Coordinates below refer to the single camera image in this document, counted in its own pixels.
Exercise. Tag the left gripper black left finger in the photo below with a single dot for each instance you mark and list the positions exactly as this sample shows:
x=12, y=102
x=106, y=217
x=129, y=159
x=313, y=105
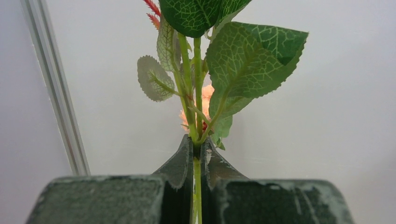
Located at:
x=162, y=197

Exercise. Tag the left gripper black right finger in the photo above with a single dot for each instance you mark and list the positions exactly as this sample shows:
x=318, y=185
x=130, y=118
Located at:
x=229, y=197

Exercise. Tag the pink rose stem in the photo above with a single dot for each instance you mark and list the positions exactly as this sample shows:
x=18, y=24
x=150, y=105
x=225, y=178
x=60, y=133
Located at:
x=215, y=65

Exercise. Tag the aluminium frame corner post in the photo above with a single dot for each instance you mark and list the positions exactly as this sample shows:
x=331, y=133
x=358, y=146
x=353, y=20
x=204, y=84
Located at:
x=44, y=41

